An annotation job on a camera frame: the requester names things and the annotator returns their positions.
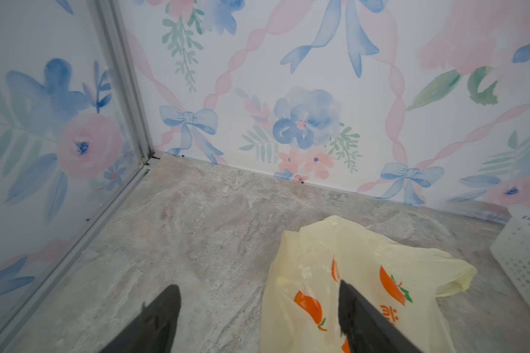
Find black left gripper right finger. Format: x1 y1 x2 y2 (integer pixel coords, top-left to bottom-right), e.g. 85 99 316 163
338 280 420 353

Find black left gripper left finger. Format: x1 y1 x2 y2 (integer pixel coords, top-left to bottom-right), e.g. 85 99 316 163
100 285 181 353

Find yellow plastic bag orange print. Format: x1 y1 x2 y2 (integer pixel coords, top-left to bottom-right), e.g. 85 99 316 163
260 216 477 352

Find white perforated plastic basket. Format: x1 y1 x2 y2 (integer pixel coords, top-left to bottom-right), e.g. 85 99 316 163
491 205 530 306

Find left aluminium corner post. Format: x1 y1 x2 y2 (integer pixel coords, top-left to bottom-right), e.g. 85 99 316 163
85 0 155 165

